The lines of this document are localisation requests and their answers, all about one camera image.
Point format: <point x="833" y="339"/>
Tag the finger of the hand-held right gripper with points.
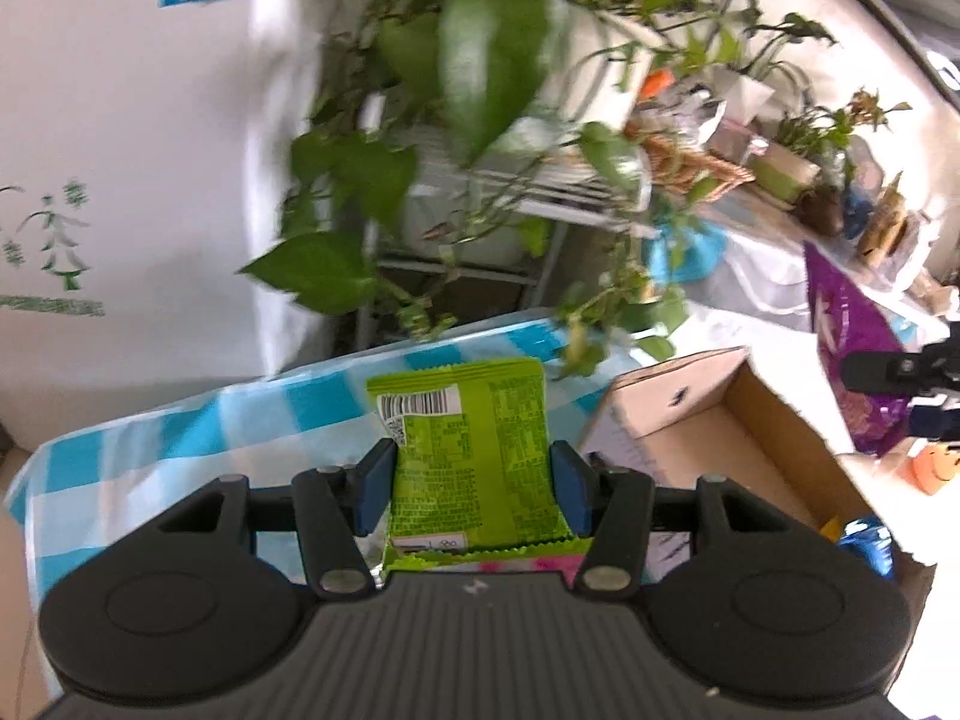
<point x="877" y="371"/>
<point x="934" y="416"/>

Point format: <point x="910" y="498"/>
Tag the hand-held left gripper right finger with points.
<point x="570" y="487"/>

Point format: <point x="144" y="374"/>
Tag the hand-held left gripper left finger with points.
<point x="375" y="484"/>

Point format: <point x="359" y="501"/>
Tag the purple snack packet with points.
<point x="847" y="322"/>

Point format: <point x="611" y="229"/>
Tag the green snack packet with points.
<point x="465" y="450"/>

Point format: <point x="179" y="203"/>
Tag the cardboard box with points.
<point x="675" y="405"/>

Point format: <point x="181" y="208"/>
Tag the blue snack packet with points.
<point x="870" y="544"/>

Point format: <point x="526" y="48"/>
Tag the orange round object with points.
<point x="934" y="469"/>

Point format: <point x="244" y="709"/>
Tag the yellow label bottle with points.
<point x="885" y="221"/>

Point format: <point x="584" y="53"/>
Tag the patterned table cover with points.
<point x="757" y="270"/>

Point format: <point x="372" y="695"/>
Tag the blue container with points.
<point x="859" y="204"/>

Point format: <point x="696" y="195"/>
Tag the brown teapot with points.
<point x="825" y="210"/>

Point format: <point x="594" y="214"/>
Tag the blue checked tablecloth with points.
<point x="187" y="435"/>

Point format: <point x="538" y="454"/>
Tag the blue round mat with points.
<point x="694" y="251"/>

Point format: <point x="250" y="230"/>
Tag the green white plant pot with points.
<point x="780" y="172"/>

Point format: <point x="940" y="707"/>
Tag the small potted plant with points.
<point x="817" y="127"/>

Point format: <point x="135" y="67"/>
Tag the small white plant pot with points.
<point x="480" y="240"/>

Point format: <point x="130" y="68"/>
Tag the wicker basket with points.
<point x="690" y="165"/>

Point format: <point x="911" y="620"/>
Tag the white plastic bag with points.
<point x="697" y="109"/>

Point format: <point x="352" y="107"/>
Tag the orange pot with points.
<point x="658" y="81"/>

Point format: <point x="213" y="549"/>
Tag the white refrigerator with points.
<point x="150" y="165"/>

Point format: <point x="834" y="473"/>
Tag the large white plant pot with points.
<point x="592" y="75"/>

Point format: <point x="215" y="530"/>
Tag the pothos plant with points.
<point x="487" y="60"/>

